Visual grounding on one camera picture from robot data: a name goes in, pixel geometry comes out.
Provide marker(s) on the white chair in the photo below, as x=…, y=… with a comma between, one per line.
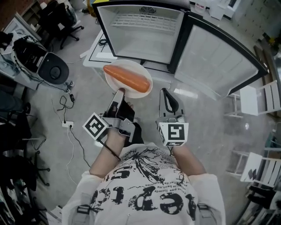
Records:
x=252, y=167
x=252, y=101

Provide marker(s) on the person's right forearm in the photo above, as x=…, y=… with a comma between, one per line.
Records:
x=188, y=162

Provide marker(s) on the orange carrot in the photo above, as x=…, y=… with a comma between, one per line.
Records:
x=129, y=78

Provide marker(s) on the person's left hand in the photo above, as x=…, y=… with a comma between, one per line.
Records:
x=130, y=105

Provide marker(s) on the green plant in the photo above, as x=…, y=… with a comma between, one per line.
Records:
x=272, y=40

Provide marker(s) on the long white power strip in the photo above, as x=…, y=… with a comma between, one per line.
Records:
x=83, y=55

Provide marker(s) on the white round plate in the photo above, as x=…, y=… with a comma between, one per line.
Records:
x=136, y=93

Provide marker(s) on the white storage box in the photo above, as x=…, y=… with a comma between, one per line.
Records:
x=219, y=12

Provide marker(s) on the black white round appliance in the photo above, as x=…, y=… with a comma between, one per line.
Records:
x=53, y=70

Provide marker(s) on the small white power strip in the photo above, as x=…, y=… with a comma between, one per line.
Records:
x=68, y=123

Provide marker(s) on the black office chair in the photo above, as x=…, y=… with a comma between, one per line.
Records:
x=57, y=19
x=17, y=136

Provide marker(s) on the white table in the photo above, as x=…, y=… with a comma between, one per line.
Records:
x=96, y=55

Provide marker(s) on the white printed T-shirt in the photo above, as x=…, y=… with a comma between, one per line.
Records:
x=142, y=193

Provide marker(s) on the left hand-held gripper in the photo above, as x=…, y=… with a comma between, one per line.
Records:
x=94, y=127

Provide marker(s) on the black mini fridge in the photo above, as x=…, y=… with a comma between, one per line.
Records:
x=142, y=44

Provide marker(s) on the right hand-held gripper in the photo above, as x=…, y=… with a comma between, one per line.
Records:
x=174, y=133

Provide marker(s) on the person's left forearm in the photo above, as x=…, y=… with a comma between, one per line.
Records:
x=107, y=160

